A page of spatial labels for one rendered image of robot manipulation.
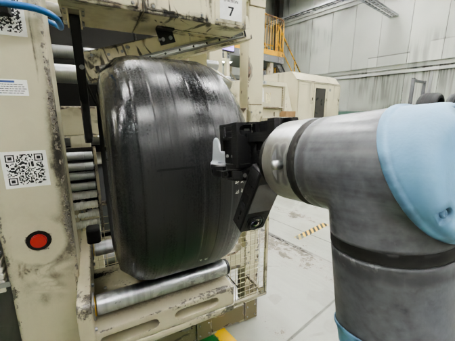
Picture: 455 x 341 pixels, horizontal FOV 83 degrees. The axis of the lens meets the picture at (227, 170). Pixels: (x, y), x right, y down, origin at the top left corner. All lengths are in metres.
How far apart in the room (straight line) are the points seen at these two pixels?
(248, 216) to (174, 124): 0.23
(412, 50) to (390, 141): 11.75
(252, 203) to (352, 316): 0.17
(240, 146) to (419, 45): 11.63
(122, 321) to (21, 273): 0.24
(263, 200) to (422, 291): 0.21
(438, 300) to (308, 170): 0.12
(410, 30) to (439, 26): 0.82
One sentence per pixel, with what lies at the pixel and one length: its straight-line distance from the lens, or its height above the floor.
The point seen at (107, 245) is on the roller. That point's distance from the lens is 0.95.
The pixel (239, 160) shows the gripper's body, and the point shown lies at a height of 1.27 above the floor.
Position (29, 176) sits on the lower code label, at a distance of 0.67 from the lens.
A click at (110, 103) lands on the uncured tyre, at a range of 0.54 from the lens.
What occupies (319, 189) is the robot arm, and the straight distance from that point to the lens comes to 0.23.
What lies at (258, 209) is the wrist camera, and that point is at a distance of 0.37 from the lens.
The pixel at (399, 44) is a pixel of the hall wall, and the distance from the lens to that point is 12.12.
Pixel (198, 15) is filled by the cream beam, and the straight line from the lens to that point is 1.03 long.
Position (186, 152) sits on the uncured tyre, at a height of 1.26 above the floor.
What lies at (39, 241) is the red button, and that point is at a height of 1.06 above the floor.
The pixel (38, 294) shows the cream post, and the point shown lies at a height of 0.93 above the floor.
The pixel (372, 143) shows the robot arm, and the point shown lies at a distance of 0.20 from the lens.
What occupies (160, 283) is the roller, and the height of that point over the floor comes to 0.92.
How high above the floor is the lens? 1.33
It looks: 13 degrees down
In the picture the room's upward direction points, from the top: straight up
